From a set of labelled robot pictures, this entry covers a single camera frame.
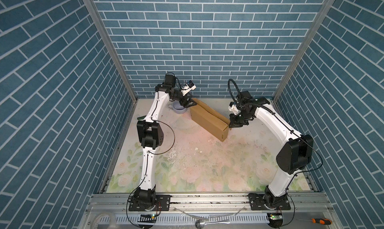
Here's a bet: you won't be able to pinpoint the brown cardboard box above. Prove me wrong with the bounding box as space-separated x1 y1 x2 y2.
190 98 230 142

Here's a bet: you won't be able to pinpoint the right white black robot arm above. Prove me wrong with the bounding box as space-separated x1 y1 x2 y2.
229 91 314 198

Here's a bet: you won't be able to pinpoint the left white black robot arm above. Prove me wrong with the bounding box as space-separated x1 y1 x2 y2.
134 73 197 202

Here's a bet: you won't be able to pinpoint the lavender ceramic cup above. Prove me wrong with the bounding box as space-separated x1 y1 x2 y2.
171 101 187 114

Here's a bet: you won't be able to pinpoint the metal spoon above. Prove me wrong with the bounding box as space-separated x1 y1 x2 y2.
195 219 231 229

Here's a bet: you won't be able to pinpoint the clear tape roll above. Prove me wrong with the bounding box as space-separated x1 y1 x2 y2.
89 212 118 229

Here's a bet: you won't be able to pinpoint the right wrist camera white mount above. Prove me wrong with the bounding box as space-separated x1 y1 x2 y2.
228 102 241 115

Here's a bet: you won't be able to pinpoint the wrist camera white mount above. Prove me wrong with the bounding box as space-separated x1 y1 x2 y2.
228 102 241 115
181 80 197 96

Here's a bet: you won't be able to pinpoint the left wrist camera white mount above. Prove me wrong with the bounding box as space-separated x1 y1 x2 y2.
181 80 197 96

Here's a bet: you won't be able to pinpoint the green handled pliers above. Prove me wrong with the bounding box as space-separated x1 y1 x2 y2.
137 116 146 121

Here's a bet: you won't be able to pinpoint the aluminium corner post right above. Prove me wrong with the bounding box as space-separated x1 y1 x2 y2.
272 0 335 102

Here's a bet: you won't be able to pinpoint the aluminium corner post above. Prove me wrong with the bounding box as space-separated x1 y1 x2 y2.
83 0 137 104
272 0 335 102

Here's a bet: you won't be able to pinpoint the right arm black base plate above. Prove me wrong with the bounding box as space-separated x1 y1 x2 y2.
248 193 291 211

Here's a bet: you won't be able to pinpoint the aluminium front rail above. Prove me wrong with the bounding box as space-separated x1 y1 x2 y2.
86 191 334 214

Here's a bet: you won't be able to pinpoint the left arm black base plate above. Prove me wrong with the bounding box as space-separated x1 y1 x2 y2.
128 195 171 212

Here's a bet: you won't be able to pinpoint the aluminium corner post left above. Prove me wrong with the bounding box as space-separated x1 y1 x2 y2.
83 0 137 104

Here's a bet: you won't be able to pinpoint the orange handled screwdriver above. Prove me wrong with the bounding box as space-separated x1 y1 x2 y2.
298 218 333 225

